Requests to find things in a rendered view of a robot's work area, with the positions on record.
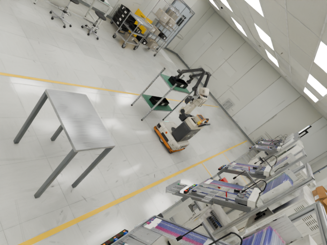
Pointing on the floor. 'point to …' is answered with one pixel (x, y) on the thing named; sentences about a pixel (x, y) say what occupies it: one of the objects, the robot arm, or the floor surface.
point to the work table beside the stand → (72, 130)
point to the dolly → (119, 17)
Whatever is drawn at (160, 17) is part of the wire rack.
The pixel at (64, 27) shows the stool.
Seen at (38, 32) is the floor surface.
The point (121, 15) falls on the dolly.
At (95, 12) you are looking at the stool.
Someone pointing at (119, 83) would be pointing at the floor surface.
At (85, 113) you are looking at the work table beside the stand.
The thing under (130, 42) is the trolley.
